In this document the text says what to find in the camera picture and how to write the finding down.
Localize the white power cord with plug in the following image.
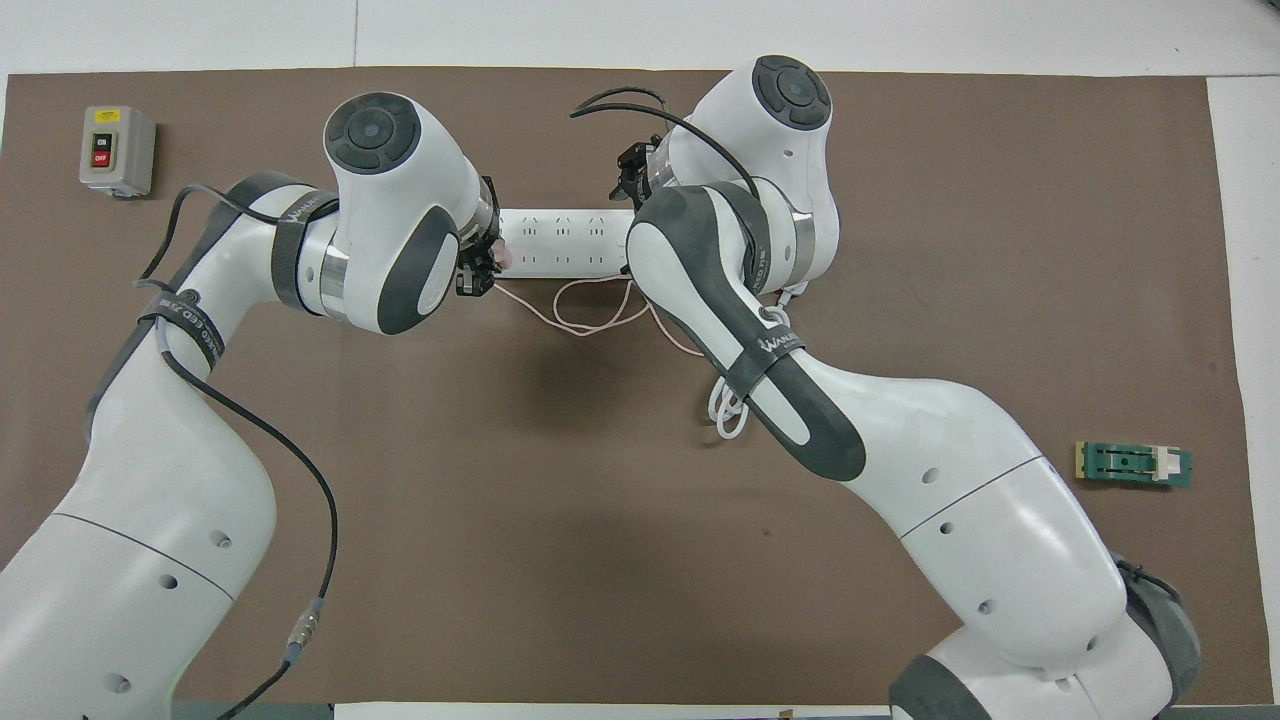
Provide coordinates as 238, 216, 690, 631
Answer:
706, 283, 809, 442

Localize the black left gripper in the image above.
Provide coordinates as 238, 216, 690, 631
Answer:
456, 236, 504, 299

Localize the thin pink charging cable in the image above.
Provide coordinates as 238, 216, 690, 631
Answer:
493, 278, 706, 358

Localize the brown table mat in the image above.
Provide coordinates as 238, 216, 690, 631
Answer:
0, 67, 1259, 706

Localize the white power strip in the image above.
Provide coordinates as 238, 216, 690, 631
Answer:
497, 207, 637, 279

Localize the green circuit board module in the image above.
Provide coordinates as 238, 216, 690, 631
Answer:
1075, 441, 1194, 491

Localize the grey push-button switch box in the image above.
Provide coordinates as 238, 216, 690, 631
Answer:
79, 105, 157, 198

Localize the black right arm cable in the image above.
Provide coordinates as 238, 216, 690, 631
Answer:
570, 87, 766, 201

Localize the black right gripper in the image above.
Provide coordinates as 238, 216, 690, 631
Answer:
609, 143, 663, 205

